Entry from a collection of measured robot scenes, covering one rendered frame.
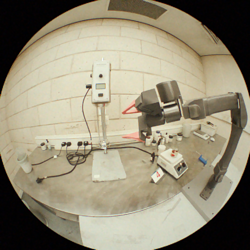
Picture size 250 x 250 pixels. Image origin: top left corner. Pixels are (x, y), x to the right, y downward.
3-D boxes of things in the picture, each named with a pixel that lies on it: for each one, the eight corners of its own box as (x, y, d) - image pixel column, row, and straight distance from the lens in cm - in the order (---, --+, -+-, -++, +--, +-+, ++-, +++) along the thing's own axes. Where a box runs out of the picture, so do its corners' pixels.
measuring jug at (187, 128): (177, 133, 125) (179, 122, 121) (183, 132, 134) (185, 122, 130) (186, 139, 114) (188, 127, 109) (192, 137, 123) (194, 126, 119)
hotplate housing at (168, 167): (186, 170, 66) (191, 161, 62) (176, 180, 57) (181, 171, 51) (166, 156, 73) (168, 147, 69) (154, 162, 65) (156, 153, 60)
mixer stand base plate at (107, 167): (127, 178, 52) (127, 177, 52) (91, 182, 53) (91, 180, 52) (117, 150, 74) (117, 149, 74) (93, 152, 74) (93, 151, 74)
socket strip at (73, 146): (91, 149, 79) (91, 145, 77) (55, 149, 94) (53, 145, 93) (92, 146, 84) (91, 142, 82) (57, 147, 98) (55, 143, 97)
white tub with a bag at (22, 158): (22, 171, 93) (10, 149, 86) (29, 162, 97) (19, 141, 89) (28, 177, 81) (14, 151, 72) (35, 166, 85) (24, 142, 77)
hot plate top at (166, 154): (182, 156, 63) (183, 155, 62) (172, 164, 54) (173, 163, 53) (170, 149, 67) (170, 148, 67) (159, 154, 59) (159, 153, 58)
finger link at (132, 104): (117, 121, 30) (143, 114, 27) (117, 104, 34) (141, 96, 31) (126, 127, 36) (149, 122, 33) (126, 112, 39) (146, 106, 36)
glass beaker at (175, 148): (169, 153, 61) (172, 143, 57) (177, 154, 62) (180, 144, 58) (169, 158, 56) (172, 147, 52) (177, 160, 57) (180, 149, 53)
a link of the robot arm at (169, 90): (152, 83, 25) (191, 74, 26) (158, 87, 34) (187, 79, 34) (163, 123, 26) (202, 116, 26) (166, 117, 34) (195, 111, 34)
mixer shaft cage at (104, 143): (110, 148, 51) (108, 103, 44) (98, 149, 52) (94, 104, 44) (109, 143, 57) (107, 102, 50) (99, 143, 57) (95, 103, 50)
